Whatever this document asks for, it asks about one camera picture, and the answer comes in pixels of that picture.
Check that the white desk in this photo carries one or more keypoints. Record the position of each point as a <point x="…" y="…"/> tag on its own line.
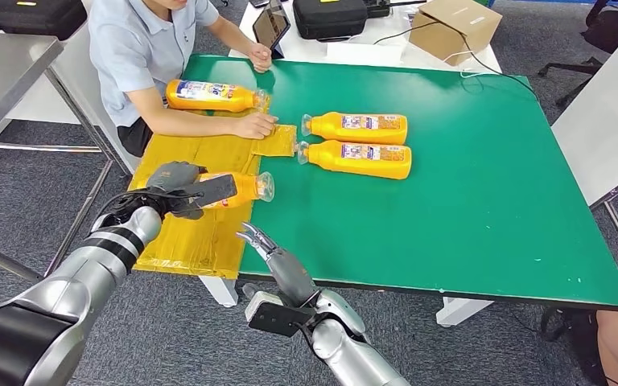
<point x="309" y="48"/>

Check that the black carry case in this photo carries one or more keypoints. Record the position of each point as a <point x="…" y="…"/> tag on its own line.
<point x="37" y="16"/>
<point x="330" y="18"/>

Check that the black phone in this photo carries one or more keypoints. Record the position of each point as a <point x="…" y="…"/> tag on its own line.
<point x="259" y="2"/>

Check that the yellow taped cardboard sheet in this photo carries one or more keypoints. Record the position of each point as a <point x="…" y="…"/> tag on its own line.
<point x="202" y="240"/>

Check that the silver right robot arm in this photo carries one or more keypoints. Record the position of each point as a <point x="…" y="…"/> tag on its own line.
<point x="351" y="351"/>

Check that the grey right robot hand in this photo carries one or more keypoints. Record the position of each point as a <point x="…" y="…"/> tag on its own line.
<point x="293" y="277"/>

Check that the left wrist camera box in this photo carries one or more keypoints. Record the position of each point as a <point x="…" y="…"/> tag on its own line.
<point x="213" y="190"/>

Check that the brown cardboard box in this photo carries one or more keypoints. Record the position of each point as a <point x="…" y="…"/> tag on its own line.
<point x="453" y="29"/>

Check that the white table with steel legs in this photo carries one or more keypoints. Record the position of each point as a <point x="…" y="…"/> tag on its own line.
<point x="607" y="133"/>

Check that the person's left hand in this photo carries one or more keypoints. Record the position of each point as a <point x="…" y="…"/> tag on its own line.
<point x="261" y="57"/>

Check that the black office chair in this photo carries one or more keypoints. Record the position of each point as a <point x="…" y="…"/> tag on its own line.
<point x="607" y="32"/>

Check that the person's right hand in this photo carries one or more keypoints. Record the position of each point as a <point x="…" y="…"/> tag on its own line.
<point x="255" y="126"/>

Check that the person's left forearm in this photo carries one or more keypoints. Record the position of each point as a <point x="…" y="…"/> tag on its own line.
<point x="234" y="34"/>

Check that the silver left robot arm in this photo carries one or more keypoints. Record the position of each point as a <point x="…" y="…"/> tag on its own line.
<point x="69" y="287"/>

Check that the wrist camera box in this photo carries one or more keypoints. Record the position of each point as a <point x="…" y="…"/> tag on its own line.
<point x="213" y="190"/>
<point x="263" y="306"/>

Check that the person's right forearm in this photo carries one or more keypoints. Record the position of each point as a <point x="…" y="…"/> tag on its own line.
<point x="186" y="120"/>

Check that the black radio device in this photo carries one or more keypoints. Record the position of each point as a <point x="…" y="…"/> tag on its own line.
<point x="378" y="8"/>

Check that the orange detergent bottle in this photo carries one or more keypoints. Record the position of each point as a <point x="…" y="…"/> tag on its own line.
<point x="330" y="158"/>
<point x="234" y="101"/>
<point x="335" y="129"/>
<point x="247" y="189"/>

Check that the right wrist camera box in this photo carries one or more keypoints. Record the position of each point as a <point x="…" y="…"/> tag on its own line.
<point x="263" y="306"/>

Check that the black tablet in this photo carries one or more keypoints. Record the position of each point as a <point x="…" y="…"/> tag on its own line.
<point x="270" y="26"/>

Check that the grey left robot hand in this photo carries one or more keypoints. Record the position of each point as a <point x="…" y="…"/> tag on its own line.
<point x="173" y="178"/>

